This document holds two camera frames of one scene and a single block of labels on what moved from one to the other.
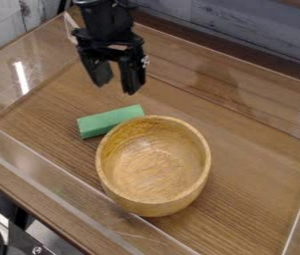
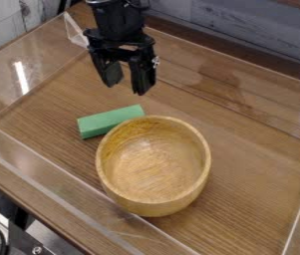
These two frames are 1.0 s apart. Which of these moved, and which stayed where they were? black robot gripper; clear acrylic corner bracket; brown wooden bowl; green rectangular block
Moved: black robot gripper
Stayed: brown wooden bowl; green rectangular block; clear acrylic corner bracket
